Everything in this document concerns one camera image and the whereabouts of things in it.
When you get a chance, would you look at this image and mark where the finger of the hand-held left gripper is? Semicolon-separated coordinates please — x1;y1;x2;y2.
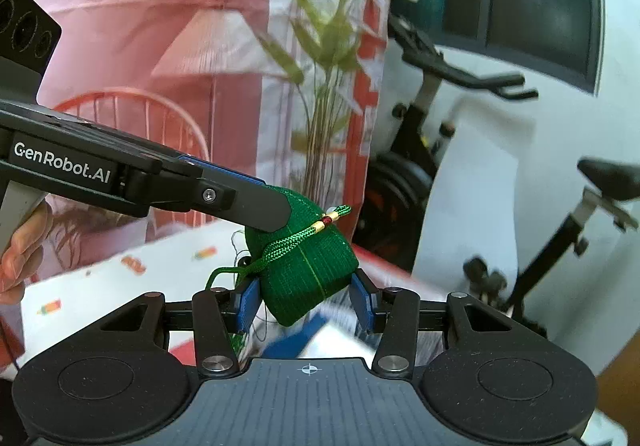
176;156;269;187
126;169;294;233

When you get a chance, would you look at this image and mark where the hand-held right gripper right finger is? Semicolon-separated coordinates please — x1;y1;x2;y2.
348;271;527;379

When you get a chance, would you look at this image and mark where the person's left hand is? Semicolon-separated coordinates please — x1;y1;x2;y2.
0;202;54;308

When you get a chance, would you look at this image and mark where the green corded fabric pouch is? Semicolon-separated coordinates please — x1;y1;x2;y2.
206;185;359;328

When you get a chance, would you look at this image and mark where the tall green potted plant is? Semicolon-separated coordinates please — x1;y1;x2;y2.
256;0;397;229

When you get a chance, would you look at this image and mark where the pink printed curtain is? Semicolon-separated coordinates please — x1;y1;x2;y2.
0;0;397;282

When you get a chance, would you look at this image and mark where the white board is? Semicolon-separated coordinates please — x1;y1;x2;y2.
412;93;586;307

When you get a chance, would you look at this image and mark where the red wire chair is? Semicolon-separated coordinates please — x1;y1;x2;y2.
50;86;212;233

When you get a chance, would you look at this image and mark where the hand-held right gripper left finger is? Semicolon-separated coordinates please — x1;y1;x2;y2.
100;277;263;380

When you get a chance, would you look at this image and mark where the black exercise bike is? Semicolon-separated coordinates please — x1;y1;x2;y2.
364;13;640;344

